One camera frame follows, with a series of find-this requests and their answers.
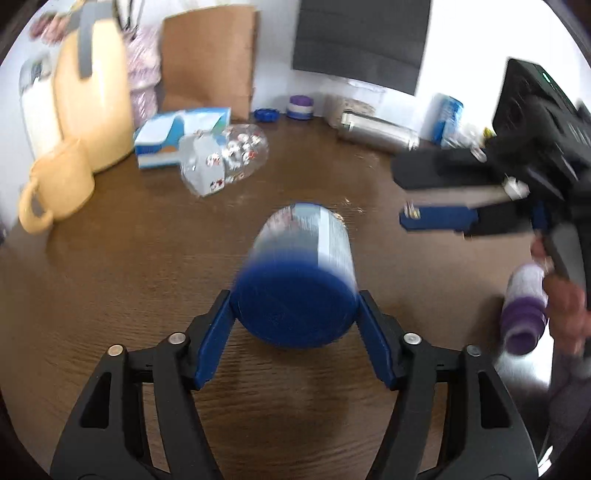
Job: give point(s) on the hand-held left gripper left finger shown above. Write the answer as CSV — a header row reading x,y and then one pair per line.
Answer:
x,y
213,339

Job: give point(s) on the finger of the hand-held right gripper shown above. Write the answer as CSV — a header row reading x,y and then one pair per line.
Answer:
x,y
438,219
443,168

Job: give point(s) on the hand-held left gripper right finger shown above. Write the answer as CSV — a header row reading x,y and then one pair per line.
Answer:
x,y
379,339

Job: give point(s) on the blue-based printed cup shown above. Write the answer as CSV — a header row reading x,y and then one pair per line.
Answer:
x,y
295,295

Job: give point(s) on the person's right hand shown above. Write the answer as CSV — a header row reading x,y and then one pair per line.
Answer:
x,y
565,304

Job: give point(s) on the blue and white can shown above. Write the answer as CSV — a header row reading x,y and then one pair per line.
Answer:
x,y
447,117

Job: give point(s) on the clear plastic container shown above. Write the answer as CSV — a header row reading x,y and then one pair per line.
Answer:
x,y
344,108

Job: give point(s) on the purple and white bottle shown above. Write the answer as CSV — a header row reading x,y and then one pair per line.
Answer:
x,y
524,309

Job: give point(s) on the dark grey monitor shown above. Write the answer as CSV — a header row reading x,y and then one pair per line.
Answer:
x,y
360,41

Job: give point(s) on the purple and white jar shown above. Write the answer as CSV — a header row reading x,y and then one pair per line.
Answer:
x,y
300,108

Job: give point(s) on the clear bag with dice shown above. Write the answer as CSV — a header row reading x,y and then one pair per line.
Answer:
x,y
221,157

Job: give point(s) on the small blue lid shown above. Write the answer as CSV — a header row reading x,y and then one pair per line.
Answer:
x,y
266,115

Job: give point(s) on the blue and white tissue box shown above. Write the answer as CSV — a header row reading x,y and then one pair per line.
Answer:
x,y
161,138

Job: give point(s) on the yellow mug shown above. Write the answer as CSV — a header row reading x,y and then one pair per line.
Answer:
x,y
62,182

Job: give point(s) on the brown paper bag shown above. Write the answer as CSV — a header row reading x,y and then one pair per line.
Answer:
x,y
207,60

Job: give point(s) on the pink printed bag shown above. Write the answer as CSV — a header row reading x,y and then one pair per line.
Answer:
x,y
144,78

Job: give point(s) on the white jug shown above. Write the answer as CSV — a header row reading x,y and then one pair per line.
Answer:
x,y
39,115

